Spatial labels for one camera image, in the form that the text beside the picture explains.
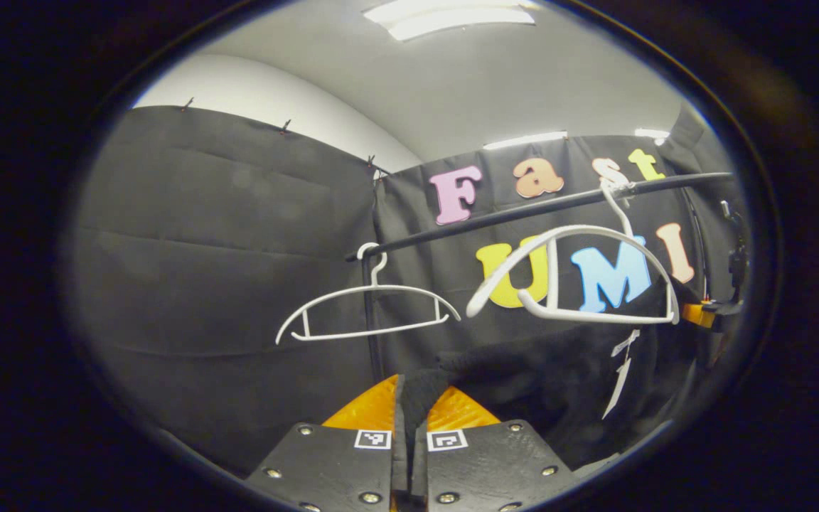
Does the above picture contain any black backdrop cloth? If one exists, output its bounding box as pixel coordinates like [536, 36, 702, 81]
[68, 105, 751, 477]

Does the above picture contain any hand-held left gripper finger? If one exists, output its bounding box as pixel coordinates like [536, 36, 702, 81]
[409, 388, 581, 512]
[242, 375, 410, 512]

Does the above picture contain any empty white clothes hanger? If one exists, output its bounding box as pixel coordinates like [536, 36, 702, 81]
[274, 242, 462, 347]

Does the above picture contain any black garment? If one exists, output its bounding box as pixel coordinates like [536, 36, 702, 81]
[399, 281, 709, 470]

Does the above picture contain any black clothes rack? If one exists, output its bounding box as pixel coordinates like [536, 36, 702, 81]
[344, 171, 735, 385]

